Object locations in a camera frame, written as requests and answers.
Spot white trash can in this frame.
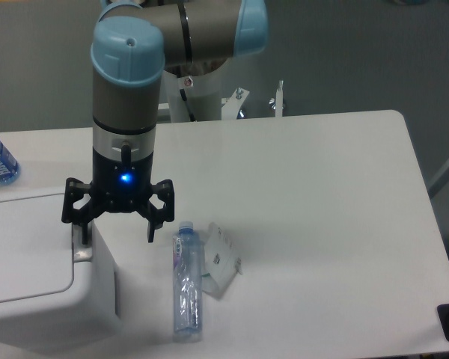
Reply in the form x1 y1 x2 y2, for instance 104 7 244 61
0 188 121 352

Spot clear crumpled plastic bag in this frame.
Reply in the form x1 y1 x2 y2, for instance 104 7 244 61
202 222 243 298

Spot grey trash can push button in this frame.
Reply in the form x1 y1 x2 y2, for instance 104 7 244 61
71 222 93 263

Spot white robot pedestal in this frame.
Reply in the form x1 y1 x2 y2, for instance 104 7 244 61
162 59 250 123

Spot black cable on pedestal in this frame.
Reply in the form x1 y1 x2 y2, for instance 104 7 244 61
177 88 198 122

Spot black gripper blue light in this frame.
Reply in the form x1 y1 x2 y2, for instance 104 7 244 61
61 151 174 245

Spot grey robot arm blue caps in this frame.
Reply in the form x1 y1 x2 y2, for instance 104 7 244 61
61 1 269 246

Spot clear empty plastic bottle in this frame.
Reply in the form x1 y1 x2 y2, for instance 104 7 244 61
173 221 204 343

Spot white bracket with bolt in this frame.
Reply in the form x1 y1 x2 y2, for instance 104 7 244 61
268 79 286 117

